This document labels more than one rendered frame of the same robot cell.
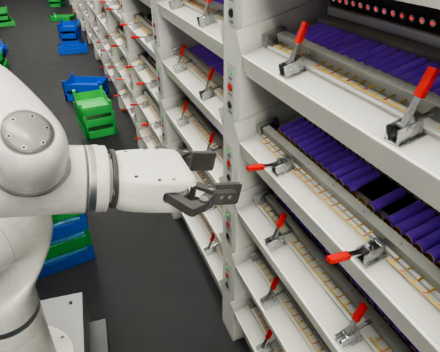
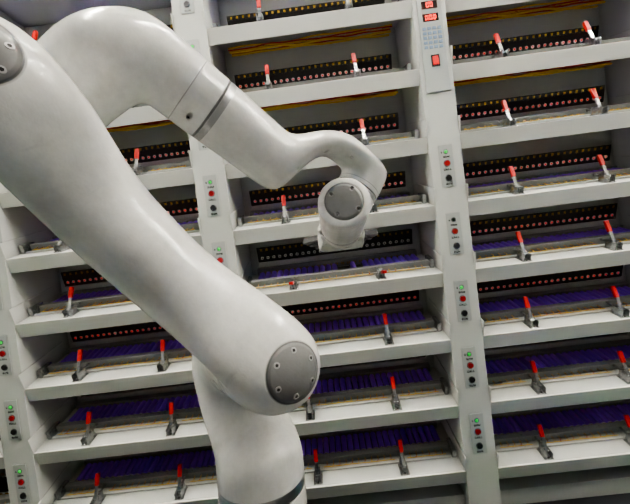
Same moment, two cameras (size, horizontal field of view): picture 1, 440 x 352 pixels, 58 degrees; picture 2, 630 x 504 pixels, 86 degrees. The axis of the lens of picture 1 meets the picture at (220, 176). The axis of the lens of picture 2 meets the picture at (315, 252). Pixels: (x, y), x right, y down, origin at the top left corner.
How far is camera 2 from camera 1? 87 cm
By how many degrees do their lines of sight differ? 70
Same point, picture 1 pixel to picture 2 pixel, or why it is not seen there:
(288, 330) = (339, 411)
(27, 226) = not seen: hidden behind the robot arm
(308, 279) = (340, 345)
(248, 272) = not seen: hidden behind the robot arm
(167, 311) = not seen: outside the picture
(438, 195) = (402, 217)
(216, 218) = (191, 428)
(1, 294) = (278, 421)
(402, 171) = (384, 219)
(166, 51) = (20, 312)
